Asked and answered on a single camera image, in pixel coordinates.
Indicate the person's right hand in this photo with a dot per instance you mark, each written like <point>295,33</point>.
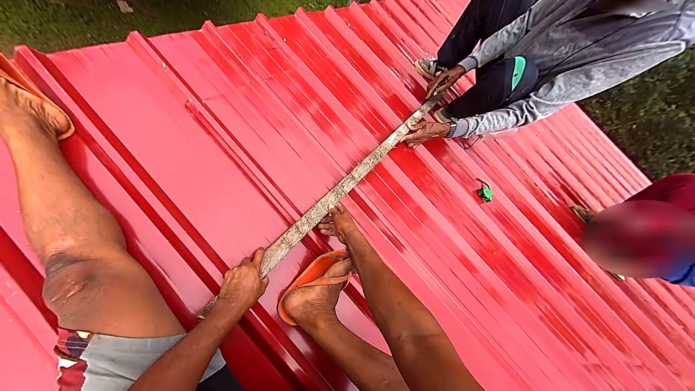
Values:
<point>343,224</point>

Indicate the person's left fingers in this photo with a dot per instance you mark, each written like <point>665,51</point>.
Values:
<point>258,258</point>

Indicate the person's left forearm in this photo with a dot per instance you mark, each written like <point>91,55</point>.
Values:
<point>193,350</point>

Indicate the person's right fingers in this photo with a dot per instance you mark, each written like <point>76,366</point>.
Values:
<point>327,226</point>

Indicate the rough grey wooden strip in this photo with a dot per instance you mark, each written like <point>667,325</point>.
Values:
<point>347,183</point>

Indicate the red corrugated metal roofing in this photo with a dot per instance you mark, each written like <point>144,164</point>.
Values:
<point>157,114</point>

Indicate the person's legs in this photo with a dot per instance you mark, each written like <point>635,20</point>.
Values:
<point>97,282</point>

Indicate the person's left hand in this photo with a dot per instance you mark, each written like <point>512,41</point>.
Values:
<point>240,283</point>

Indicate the green tape measure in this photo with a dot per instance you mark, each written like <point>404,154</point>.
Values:
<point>485,194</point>

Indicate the person's right forearm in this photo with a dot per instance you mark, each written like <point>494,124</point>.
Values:
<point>396,304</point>

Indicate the person's right thumb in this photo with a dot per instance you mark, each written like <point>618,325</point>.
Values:
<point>334,210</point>

